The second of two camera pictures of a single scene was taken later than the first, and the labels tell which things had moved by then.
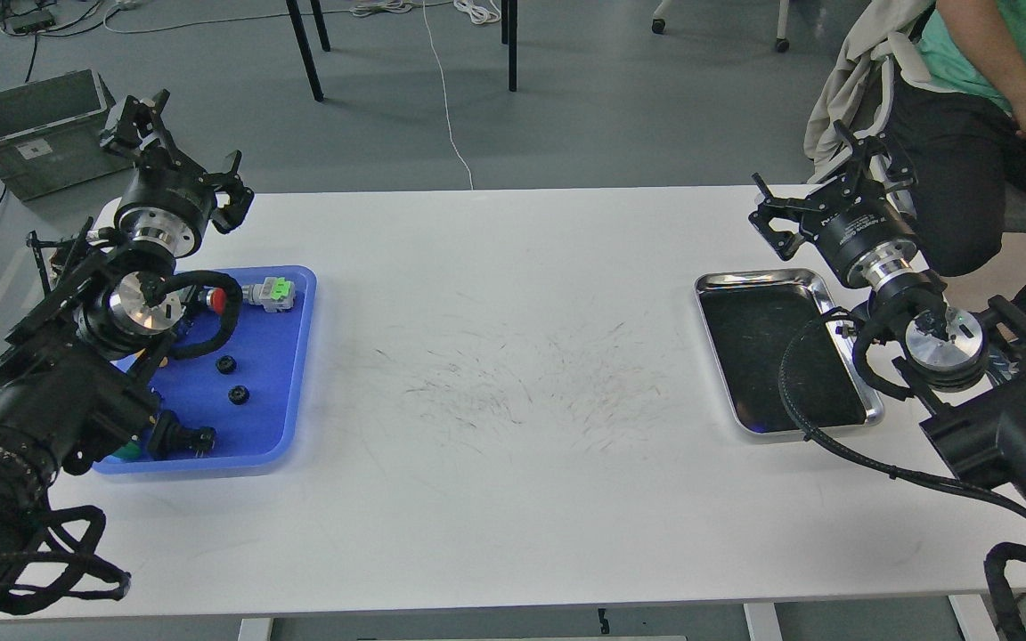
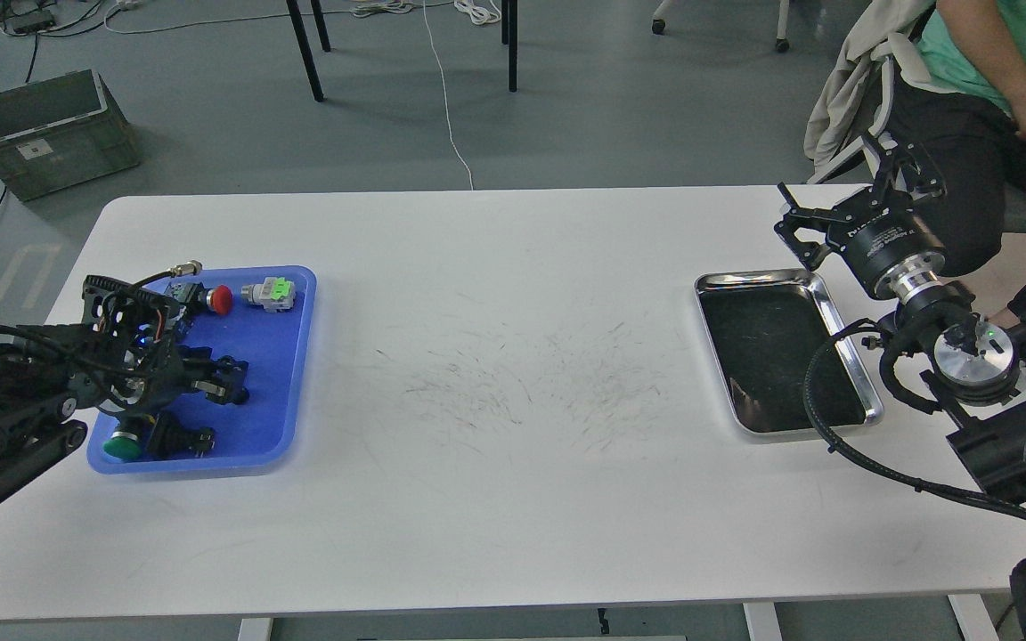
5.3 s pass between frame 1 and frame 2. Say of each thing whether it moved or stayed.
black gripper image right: moved
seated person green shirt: stayed
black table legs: stayed
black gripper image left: moved
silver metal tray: stayed
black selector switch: stayed
